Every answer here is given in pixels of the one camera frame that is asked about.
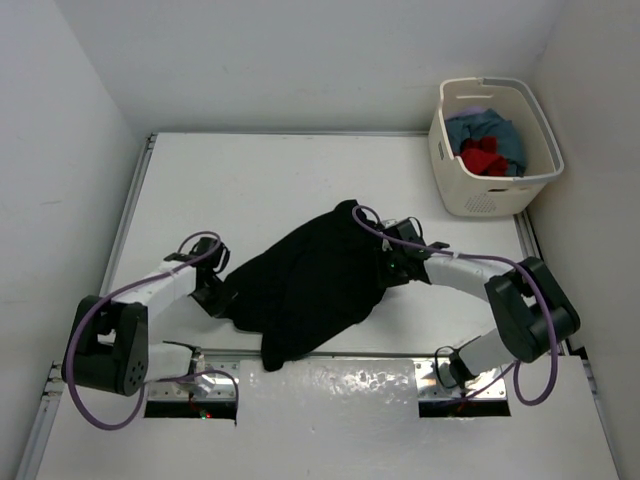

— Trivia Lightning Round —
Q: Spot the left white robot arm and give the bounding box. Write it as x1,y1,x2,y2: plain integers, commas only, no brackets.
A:
62,236,230,397

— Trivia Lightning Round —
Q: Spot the metal base plate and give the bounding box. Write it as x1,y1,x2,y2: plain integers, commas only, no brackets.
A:
148,366,239,402
414,357,507,402

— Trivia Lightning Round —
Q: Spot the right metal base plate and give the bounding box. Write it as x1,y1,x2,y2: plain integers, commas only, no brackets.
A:
414,357,507,402

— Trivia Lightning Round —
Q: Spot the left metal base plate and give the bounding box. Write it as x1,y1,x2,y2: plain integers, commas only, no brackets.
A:
148,366,239,402

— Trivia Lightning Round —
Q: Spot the red shirt in basket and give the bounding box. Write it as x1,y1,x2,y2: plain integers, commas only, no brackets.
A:
459,136,508,177

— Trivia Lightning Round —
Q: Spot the cream laundry basket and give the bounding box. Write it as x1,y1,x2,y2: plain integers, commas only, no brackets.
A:
429,77,565,217

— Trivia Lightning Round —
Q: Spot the black t shirt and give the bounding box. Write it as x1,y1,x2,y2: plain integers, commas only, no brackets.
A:
224,200,385,372

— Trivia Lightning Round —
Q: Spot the blue shirt in basket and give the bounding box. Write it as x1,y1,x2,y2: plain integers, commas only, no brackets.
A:
445,109,528,177

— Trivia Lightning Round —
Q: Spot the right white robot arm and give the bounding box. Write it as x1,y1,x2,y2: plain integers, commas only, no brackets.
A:
374,219,581,392

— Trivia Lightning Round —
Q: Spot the lilac cloth in basket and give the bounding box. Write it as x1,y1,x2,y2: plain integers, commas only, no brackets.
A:
456,106,487,116

